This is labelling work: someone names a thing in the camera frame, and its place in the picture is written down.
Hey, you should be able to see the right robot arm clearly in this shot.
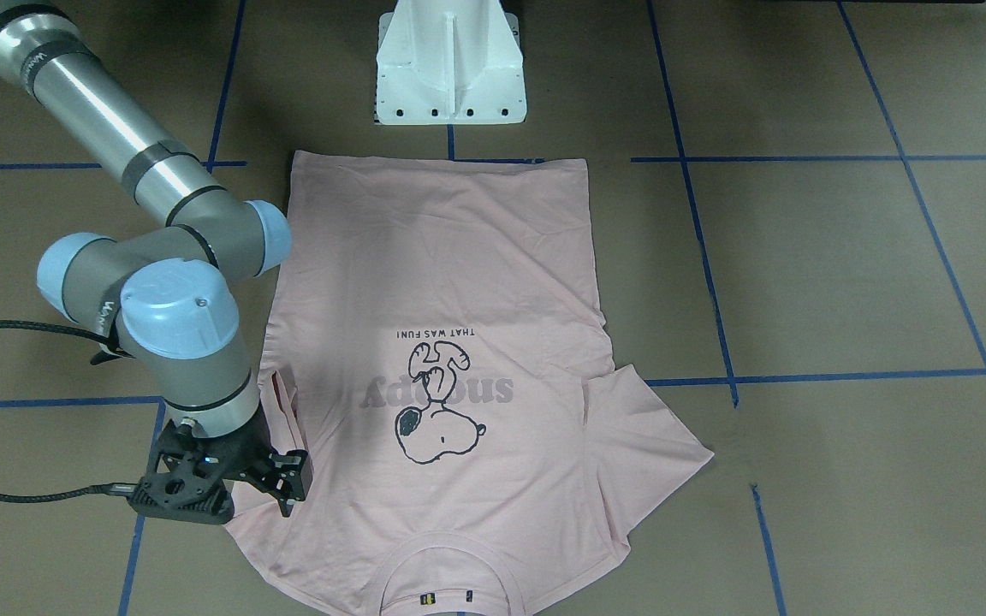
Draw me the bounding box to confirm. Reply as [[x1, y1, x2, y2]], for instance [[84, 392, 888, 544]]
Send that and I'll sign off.
[[0, 1, 312, 524]]

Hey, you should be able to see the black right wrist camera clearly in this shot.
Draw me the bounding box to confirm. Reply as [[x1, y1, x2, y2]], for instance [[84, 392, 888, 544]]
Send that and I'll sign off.
[[127, 421, 235, 525]]

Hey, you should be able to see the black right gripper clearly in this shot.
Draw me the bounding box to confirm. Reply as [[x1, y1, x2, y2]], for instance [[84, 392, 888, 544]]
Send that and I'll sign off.
[[202, 409, 313, 518]]

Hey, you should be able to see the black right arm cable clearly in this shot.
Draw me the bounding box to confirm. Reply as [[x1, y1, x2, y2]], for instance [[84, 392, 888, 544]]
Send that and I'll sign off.
[[0, 320, 136, 504]]

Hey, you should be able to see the pink Snoopy t-shirt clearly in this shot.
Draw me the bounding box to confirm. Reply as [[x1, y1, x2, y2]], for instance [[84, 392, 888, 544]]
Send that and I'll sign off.
[[226, 151, 713, 615]]

